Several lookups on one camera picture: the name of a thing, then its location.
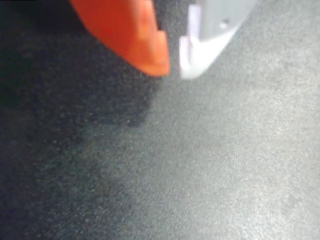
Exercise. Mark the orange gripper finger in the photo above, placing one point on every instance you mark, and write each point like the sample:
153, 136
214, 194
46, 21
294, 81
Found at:
125, 32

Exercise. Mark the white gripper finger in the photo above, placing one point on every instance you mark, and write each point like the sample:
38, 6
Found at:
212, 30

